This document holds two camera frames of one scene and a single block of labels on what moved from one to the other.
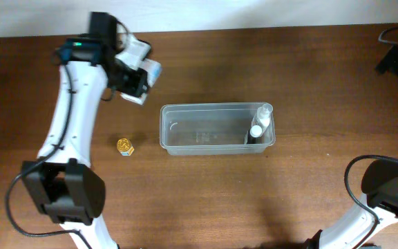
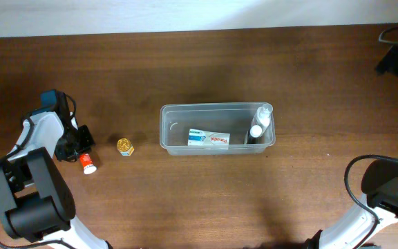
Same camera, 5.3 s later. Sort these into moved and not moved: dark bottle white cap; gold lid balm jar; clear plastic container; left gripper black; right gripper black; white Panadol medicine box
Moved: left gripper black; white Panadol medicine box
Not moved: gold lid balm jar; right gripper black; dark bottle white cap; clear plastic container
